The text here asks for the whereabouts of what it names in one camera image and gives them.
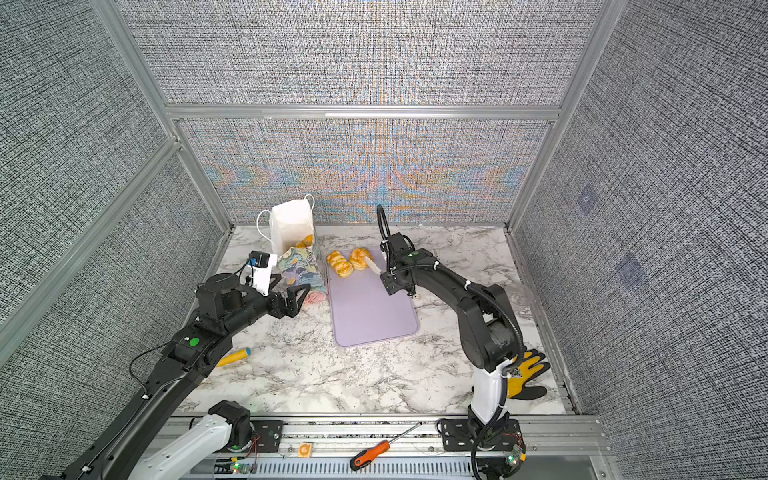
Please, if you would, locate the yellow black work glove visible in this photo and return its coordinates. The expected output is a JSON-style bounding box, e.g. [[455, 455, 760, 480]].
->
[[507, 349, 551, 401]]

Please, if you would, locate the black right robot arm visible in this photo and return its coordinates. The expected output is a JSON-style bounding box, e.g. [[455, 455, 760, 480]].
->
[[376, 205, 526, 447]]

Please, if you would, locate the yellow plastic scoop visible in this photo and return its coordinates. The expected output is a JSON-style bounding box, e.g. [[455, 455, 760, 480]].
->
[[216, 348, 251, 368]]

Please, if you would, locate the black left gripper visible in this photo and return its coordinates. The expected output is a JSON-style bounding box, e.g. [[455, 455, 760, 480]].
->
[[226, 273, 312, 339]]

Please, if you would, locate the round scored bun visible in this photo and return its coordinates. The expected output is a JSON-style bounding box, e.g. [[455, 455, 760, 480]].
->
[[349, 247, 372, 271]]

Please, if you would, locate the small orange tag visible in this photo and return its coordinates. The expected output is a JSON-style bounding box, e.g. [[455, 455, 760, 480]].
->
[[298, 442, 313, 458]]

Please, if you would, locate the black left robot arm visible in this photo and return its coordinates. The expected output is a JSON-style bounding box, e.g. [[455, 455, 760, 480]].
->
[[56, 273, 311, 479]]

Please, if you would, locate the orange handled screwdriver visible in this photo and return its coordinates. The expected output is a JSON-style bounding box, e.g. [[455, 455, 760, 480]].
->
[[349, 422, 422, 471]]

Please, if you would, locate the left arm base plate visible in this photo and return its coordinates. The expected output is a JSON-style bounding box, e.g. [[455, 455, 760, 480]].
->
[[241, 419, 285, 454]]

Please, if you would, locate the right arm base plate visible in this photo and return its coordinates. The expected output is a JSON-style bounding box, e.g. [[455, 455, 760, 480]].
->
[[440, 416, 529, 454]]

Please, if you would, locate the floral paper gift bag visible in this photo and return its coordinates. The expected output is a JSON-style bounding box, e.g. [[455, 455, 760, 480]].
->
[[256, 194, 328, 304]]

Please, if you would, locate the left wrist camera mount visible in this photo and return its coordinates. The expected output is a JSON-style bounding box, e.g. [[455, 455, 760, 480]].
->
[[247, 251, 277, 296]]

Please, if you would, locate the twisted braid bread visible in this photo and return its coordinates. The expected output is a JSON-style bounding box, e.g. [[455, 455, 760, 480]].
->
[[326, 250, 355, 278]]

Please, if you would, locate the ring donut bread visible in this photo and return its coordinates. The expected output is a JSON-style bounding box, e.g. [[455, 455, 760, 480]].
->
[[295, 235, 314, 249]]

